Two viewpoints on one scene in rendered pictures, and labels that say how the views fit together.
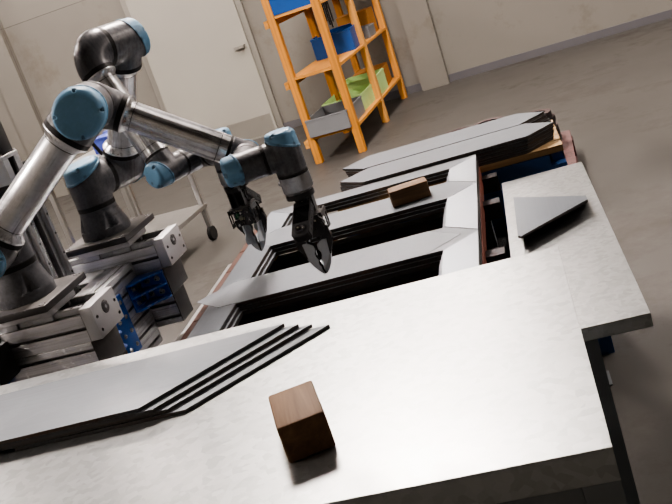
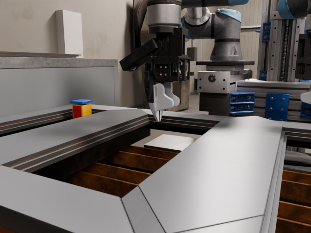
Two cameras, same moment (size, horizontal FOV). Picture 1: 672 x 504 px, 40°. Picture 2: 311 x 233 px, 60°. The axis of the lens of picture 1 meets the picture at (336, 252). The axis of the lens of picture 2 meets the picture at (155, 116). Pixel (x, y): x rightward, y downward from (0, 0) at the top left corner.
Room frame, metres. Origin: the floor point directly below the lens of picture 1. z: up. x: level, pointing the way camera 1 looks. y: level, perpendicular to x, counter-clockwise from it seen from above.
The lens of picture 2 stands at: (2.27, -0.58, 1.03)
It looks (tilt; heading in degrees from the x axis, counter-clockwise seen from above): 11 degrees down; 103
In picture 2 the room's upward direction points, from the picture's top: straight up
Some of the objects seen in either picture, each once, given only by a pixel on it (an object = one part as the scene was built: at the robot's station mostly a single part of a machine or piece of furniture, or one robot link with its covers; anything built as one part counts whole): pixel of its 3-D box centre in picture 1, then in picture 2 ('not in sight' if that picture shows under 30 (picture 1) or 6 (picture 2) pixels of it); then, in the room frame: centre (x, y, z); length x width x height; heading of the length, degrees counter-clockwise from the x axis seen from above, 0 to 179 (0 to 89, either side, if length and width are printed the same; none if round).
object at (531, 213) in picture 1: (551, 208); not in sight; (2.41, -0.60, 0.77); 0.45 x 0.20 x 0.04; 166
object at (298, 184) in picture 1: (295, 183); (164, 18); (2.15, 0.04, 1.13); 0.08 x 0.08 x 0.05
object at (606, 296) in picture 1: (559, 237); not in sight; (2.26, -0.57, 0.74); 1.20 x 0.26 x 0.03; 166
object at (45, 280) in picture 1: (20, 279); (226, 50); (2.30, 0.79, 1.09); 0.15 x 0.15 x 0.10
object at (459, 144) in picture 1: (444, 154); not in sight; (3.23, -0.49, 0.82); 0.80 x 0.40 x 0.06; 76
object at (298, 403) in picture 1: (300, 420); not in sight; (1.03, 0.11, 1.08); 0.10 x 0.06 x 0.05; 5
